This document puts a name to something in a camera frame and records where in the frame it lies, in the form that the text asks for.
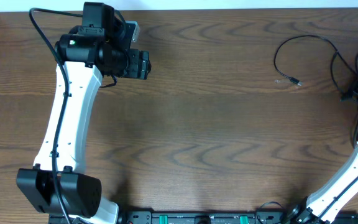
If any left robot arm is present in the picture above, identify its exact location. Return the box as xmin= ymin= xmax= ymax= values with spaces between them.
xmin=16 ymin=2 xmax=151 ymax=223

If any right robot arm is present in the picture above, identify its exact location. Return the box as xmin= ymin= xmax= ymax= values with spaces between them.
xmin=282 ymin=125 xmax=358 ymax=223

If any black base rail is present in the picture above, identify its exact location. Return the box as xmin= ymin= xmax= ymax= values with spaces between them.
xmin=48 ymin=201 xmax=358 ymax=224

